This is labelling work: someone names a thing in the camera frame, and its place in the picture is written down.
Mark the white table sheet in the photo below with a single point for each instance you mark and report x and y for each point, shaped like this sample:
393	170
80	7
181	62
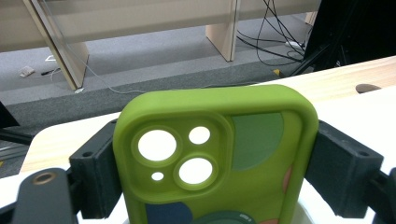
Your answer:
358	118

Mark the metal floor rail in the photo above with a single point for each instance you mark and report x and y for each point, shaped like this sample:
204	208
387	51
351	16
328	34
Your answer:
9	152

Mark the yellow tape piece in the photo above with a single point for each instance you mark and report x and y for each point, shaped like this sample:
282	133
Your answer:
276	72

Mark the black metal stand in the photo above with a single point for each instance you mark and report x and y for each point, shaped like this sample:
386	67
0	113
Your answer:
311	60

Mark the black pen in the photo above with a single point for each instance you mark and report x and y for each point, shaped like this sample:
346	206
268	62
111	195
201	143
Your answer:
48	72

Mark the black curtain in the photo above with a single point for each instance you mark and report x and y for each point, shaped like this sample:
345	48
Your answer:
367	28

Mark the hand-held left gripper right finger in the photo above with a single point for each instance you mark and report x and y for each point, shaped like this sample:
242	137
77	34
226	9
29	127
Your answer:
342	174

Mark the green phone case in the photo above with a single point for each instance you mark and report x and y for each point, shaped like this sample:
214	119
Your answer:
249	186

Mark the small white floor object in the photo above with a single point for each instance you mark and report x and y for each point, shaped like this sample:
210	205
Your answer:
27	71

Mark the wooden shelf furniture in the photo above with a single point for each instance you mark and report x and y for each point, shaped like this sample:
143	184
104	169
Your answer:
140	21

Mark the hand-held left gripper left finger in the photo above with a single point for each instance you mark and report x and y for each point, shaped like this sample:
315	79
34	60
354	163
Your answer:
93	174

